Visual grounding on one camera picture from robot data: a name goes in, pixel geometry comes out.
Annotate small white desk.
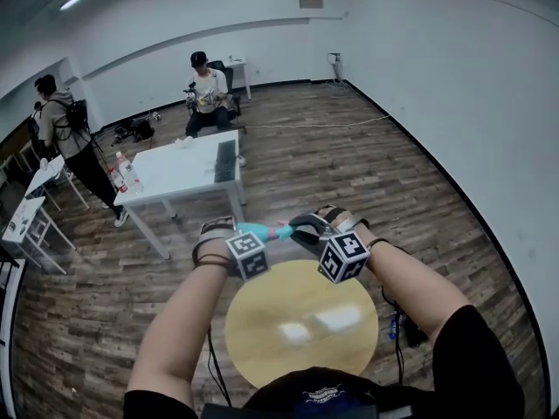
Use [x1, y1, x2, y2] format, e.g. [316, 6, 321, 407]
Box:
[24, 154, 91, 212]
[0, 195, 78, 276]

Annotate narrow white desk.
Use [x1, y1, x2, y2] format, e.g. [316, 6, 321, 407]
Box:
[226, 57, 253, 101]

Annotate black bags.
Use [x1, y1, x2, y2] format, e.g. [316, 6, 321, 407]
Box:
[114, 117, 155, 144]

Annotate round yellow wooden table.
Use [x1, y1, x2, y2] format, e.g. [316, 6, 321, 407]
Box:
[224, 258, 380, 390]

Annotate black office chair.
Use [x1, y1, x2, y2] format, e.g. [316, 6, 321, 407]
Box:
[207, 59, 246, 134]

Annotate black keyboard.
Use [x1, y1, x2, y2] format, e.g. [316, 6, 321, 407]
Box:
[214, 141, 238, 183]

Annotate person's black shirt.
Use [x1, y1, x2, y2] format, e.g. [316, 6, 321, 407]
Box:
[123, 304, 526, 419]

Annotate black cable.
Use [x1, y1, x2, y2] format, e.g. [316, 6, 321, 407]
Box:
[380, 285, 406, 387]
[206, 324, 233, 409]

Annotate wall socket fixture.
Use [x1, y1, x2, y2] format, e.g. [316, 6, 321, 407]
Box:
[327, 52, 347, 83]

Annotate dark wrist cord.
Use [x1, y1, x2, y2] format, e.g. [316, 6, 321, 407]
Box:
[191, 252, 229, 268]
[367, 237, 410, 255]

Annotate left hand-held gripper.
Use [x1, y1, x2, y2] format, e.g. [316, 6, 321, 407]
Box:
[191, 216, 271, 282]

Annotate white rectangular table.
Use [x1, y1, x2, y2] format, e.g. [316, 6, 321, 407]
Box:
[113, 129, 246, 261]

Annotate teal spray bottle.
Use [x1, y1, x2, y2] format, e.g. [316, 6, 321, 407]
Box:
[237, 222, 275, 243]

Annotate light blue spray bottle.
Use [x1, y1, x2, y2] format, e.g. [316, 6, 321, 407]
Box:
[268, 219, 302, 242]

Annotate person's left forearm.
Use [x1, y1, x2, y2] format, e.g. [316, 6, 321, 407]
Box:
[126, 266, 228, 405]

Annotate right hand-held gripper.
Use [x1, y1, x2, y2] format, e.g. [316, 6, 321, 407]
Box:
[288, 206, 371, 285]

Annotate clear plastic water bottle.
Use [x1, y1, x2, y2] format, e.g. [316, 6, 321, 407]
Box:
[115, 150, 144, 195]

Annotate red label water bottle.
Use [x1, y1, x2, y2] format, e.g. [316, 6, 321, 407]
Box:
[107, 167, 129, 194]

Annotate person's right forearm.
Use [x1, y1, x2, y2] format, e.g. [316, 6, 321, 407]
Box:
[365, 229, 473, 351]

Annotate black metal railing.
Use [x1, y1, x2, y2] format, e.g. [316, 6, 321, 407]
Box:
[0, 251, 22, 349]

